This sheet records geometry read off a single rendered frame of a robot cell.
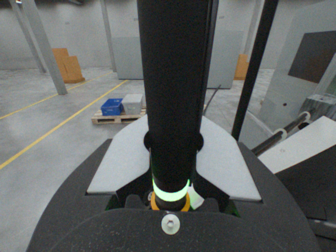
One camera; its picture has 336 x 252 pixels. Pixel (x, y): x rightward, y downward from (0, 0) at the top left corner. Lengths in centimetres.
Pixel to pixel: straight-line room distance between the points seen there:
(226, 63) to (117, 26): 959
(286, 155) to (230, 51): 544
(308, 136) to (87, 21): 1420
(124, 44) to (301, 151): 739
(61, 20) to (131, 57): 900
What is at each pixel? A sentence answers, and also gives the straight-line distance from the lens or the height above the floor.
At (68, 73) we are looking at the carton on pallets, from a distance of 842.
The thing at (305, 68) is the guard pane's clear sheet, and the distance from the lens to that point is 107.
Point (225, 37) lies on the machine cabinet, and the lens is 576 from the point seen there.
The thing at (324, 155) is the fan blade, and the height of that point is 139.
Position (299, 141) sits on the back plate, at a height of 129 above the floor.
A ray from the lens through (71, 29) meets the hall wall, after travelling 1500.
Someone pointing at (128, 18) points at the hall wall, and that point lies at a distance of 1291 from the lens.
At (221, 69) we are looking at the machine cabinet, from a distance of 582.
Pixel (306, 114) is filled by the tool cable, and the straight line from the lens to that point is 53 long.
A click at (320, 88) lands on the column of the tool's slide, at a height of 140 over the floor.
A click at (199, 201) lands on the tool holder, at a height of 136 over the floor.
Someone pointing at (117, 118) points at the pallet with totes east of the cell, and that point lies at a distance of 319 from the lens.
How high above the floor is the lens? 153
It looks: 31 degrees down
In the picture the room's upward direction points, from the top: straight up
